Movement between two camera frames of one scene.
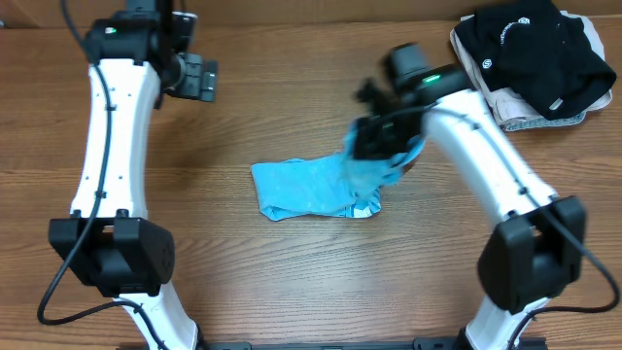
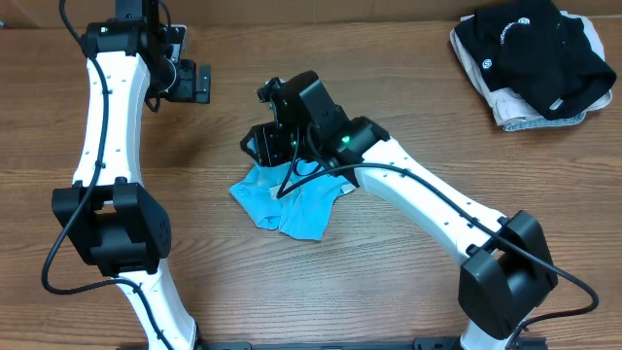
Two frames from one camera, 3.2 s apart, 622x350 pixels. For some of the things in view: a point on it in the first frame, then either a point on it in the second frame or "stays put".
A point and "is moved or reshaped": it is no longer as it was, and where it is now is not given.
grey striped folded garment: (544, 122) stays put
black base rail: (423, 343) stays put
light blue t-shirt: (338, 185) is moved or reshaped
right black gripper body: (377, 141) → (262, 146)
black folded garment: (535, 51) stays put
